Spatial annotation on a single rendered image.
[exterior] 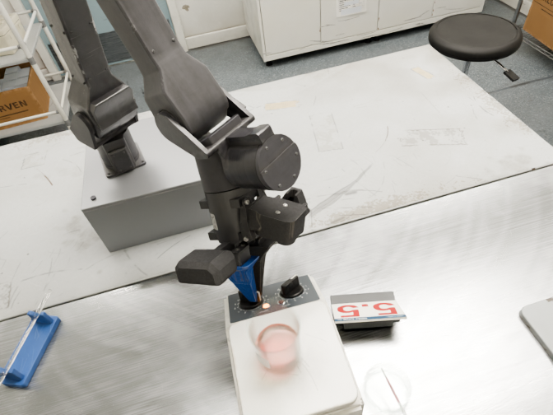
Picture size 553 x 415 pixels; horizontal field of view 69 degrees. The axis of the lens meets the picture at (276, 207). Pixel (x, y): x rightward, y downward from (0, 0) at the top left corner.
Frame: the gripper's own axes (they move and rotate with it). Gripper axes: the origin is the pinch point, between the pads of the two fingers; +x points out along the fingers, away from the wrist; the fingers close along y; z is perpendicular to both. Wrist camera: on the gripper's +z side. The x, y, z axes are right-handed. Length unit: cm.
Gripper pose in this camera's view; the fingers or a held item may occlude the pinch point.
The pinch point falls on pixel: (249, 275)
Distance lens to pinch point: 53.0
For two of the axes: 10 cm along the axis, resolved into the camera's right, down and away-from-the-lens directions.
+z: 8.7, -0.3, -4.9
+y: 4.5, -3.6, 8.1
